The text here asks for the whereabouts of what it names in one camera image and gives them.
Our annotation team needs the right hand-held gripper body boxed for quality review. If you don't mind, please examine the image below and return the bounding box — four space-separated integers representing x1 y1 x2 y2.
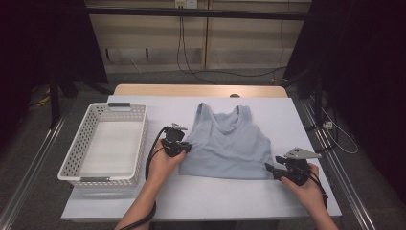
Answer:
281 147 323 187

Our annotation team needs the thin black floor cable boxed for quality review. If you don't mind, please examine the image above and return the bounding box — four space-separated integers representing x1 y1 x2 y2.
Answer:
191 18 288 79

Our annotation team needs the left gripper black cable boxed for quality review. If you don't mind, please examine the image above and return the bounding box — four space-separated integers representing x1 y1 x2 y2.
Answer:
119 126 169 230

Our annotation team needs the yellow cable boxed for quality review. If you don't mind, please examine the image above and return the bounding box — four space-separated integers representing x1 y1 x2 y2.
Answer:
35 89 52 107

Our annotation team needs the white wall socket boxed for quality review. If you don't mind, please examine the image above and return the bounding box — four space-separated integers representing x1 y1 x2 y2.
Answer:
174 0 199 10

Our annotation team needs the black metal stand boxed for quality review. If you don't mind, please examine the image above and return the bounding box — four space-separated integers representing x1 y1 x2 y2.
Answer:
281 68 324 127
47 68 113 129

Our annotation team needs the black curtain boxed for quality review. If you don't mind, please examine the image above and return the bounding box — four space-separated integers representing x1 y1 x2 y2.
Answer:
282 0 406 202
0 0 109 151

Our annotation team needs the person's right hand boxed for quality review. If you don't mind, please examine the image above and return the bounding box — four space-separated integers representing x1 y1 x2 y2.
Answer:
281 164 328 214

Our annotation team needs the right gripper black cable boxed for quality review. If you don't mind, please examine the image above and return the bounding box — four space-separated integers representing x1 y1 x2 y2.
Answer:
303 169 329 209

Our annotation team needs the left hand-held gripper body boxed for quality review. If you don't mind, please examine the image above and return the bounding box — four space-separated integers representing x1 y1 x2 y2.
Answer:
160 123 189 158

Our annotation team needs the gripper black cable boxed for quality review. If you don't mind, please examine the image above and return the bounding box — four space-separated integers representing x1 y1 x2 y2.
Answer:
119 126 169 230
303 169 329 209

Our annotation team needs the white perforated plastic basket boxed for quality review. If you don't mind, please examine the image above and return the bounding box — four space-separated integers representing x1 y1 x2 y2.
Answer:
57 102 149 189

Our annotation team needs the black metal crossbar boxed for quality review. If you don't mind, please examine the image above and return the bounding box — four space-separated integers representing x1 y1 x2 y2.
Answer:
85 7 312 22

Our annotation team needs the person's left hand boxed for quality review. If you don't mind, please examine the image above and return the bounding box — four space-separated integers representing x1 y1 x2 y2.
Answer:
147 140 187 188

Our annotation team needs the white cable with plug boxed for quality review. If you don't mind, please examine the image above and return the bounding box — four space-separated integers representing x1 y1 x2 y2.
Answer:
320 106 359 155

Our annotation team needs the aluminium floor rail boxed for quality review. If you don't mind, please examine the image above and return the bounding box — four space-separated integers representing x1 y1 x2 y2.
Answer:
0 97 79 230
296 97 379 230

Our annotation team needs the light blue tank top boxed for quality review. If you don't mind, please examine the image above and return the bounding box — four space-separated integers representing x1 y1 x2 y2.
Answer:
177 103 276 180

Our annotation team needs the black power cable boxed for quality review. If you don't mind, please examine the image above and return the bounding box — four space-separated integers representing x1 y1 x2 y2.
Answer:
176 8 221 85

